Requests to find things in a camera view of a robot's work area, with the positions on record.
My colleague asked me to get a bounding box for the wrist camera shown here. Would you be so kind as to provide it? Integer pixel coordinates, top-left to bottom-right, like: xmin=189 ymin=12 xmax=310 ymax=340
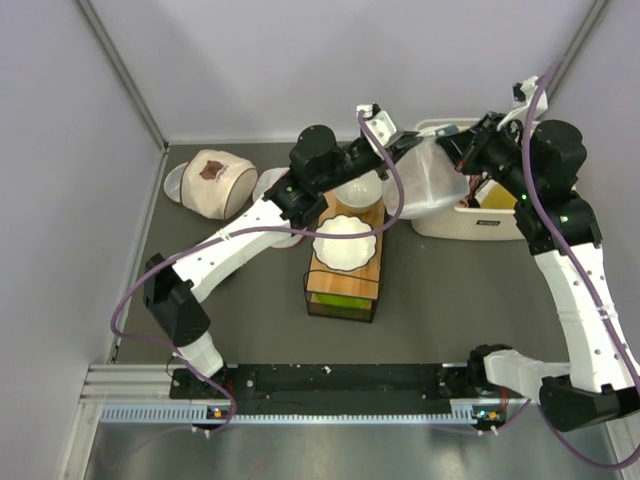
xmin=510 ymin=76 xmax=548 ymax=122
xmin=356 ymin=104 xmax=400 ymax=147

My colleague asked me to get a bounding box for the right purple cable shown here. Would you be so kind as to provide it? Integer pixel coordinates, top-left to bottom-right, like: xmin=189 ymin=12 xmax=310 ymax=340
xmin=522 ymin=59 xmax=640 ymax=469

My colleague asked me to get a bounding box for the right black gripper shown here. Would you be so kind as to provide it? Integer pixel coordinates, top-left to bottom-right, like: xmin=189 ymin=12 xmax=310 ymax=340
xmin=436 ymin=111 xmax=539 ymax=200

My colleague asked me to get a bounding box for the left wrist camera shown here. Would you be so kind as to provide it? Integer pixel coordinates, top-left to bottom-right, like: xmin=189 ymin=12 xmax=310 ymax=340
xmin=356 ymin=104 xmax=400 ymax=147

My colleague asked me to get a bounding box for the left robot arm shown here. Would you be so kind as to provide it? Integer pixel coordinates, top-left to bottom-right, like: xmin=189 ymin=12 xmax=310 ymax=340
xmin=143 ymin=122 xmax=422 ymax=397

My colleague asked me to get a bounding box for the yellow garment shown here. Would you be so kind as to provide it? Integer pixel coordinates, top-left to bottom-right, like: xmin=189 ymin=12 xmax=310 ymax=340
xmin=476 ymin=180 xmax=516 ymax=210

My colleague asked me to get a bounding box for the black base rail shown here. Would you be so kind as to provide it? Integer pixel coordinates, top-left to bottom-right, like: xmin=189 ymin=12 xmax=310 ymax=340
xmin=169 ymin=363 xmax=474 ymax=404

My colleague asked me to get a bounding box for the white scalloped plate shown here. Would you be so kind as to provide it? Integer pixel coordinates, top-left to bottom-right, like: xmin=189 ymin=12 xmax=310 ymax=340
xmin=313 ymin=215 xmax=377 ymax=272

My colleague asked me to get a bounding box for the pink garment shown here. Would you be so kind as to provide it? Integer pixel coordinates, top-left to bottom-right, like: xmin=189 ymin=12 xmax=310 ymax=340
xmin=456 ymin=175 xmax=488 ymax=208

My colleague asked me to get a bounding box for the cream plastic laundry basket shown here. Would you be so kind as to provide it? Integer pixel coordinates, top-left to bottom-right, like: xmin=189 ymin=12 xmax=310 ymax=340
xmin=410 ymin=119 xmax=523 ymax=241

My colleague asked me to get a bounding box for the beige bear cap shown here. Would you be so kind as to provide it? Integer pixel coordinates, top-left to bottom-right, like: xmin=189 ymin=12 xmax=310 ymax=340
xmin=163 ymin=149 xmax=258 ymax=220

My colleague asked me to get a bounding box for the black wire wooden rack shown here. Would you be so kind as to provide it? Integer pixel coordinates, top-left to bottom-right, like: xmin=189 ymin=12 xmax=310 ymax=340
xmin=303 ymin=192 xmax=386 ymax=323

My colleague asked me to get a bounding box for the slotted cable duct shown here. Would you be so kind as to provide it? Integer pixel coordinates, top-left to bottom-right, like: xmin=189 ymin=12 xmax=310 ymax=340
xmin=100 ymin=404 xmax=504 ymax=425

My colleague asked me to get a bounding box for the white mesh laundry bag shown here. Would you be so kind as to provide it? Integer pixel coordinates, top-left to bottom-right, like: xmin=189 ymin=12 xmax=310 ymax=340
xmin=386 ymin=124 xmax=469 ymax=220

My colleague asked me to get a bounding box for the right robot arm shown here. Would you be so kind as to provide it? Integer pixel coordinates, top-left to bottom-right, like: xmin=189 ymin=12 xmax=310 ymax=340
xmin=437 ymin=113 xmax=639 ymax=432

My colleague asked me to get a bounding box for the pink-trimmed mesh laundry bag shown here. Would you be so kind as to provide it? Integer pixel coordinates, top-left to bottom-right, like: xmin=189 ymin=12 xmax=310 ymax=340
xmin=252 ymin=167 xmax=311 ymax=250

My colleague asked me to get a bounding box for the white round bowl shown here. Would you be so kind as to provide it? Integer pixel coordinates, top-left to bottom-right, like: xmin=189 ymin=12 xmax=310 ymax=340
xmin=334 ymin=175 xmax=382 ymax=213

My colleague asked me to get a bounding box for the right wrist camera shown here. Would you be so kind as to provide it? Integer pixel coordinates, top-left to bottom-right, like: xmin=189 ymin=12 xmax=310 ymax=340
xmin=510 ymin=76 xmax=548 ymax=122

